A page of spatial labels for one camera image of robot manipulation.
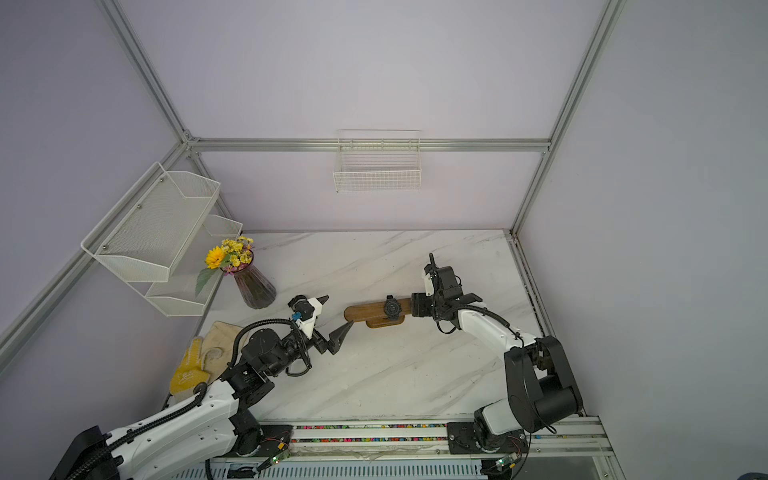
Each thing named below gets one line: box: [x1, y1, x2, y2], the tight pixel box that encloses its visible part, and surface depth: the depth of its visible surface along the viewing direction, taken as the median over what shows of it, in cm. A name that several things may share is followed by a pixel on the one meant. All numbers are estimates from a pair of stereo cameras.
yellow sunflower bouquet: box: [195, 236, 254, 297], surface depth 83 cm
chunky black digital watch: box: [384, 294, 402, 321], surface depth 90 cm
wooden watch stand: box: [344, 298, 413, 329], surface depth 90 cm
